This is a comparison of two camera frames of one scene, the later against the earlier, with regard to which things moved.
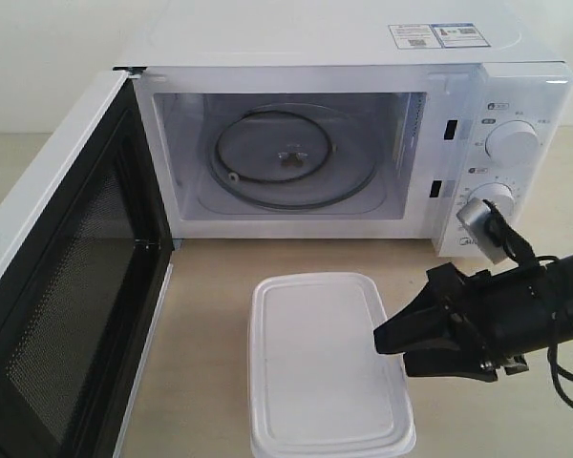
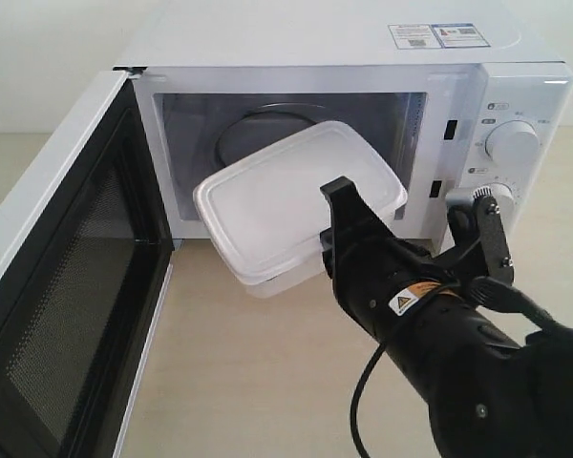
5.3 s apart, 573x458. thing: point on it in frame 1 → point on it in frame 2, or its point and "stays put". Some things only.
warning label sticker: [429, 35] stays put
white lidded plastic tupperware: [318, 386] → [264, 217]
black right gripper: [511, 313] → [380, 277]
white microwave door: [74, 268] stays put
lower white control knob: [498, 195] stays put
